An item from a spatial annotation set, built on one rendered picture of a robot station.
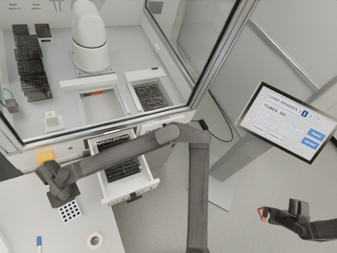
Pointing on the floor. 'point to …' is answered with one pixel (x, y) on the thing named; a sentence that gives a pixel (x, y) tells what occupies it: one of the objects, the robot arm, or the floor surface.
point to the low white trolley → (55, 218)
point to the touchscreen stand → (231, 168)
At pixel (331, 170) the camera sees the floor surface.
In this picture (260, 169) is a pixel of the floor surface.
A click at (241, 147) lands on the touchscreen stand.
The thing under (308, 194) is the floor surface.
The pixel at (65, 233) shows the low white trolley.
